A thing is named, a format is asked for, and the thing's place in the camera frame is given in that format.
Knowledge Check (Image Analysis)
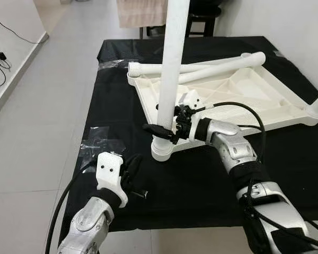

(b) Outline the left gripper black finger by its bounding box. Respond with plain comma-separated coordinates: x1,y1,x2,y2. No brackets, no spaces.
125,153,144,175

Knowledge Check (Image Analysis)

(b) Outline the white plastic table top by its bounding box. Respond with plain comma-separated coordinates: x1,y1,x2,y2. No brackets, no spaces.
127,61,318,162

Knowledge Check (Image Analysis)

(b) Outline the black tablecloth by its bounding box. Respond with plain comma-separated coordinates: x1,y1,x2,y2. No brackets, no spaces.
58,36,318,233

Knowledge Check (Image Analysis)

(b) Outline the crumpled clear tape patch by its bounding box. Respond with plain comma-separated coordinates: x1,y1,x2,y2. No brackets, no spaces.
79,126,125,159

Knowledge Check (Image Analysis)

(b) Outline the clear tape strip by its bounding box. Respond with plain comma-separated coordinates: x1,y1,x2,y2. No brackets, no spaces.
98,59,129,69

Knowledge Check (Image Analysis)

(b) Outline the beige fringed cloth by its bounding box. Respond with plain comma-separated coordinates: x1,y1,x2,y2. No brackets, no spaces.
117,0,167,28

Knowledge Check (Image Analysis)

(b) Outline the black round stool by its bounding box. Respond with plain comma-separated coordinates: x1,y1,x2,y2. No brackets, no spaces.
188,0,223,38

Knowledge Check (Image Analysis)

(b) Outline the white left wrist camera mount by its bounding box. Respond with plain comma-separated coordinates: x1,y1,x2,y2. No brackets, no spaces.
95,152,129,208

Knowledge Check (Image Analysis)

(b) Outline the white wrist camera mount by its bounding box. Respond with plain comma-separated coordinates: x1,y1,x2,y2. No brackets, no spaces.
175,91,203,142
95,152,129,208

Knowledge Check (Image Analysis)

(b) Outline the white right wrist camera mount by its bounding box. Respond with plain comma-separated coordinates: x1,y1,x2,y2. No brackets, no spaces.
175,91,203,142

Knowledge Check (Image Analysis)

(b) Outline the long black wall cable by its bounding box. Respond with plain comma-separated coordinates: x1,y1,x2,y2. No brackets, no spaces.
0,13,46,46

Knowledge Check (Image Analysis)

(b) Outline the black charger cable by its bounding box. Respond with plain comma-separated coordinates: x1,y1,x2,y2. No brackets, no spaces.
0,50,11,88

